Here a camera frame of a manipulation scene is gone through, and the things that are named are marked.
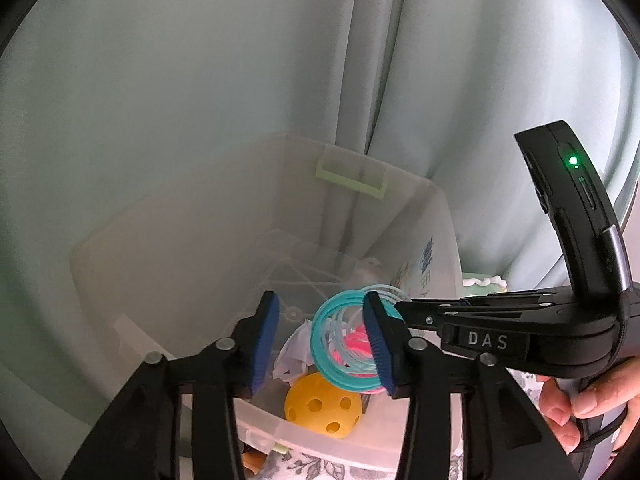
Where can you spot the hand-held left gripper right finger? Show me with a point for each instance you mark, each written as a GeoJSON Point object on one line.
{"type": "Point", "coordinates": [377, 350]}

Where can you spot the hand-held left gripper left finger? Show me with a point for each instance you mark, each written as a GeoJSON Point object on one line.
{"type": "Point", "coordinates": [265, 340]}

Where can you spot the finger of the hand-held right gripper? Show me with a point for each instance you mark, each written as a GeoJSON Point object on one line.
{"type": "Point", "coordinates": [510, 299]}
{"type": "Point", "coordinates": [420, 315]}

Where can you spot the white plastic bag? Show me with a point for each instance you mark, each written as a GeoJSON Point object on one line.
{"type": "Point", "coordinates": [295, 350]}

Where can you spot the green dinosaur plush toy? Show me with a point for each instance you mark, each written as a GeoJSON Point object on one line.
{"type": "Point", "coordinates": [480, 285]}

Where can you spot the yellow perforated plastic ball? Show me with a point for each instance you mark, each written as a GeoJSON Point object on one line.
{"type": "Point", "coordinates": [300, 390]}

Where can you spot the translucent printed storage box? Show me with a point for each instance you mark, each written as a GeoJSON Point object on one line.
{"type": "Point", "coordinates": [175, 240]}

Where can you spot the person's right hand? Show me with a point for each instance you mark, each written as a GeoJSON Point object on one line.
{"type": "Point", "coordinates": [600, 396]}

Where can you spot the pale green curtain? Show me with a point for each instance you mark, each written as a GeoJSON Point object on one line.
{"type": "Point", "coordinates": [200, 60]}

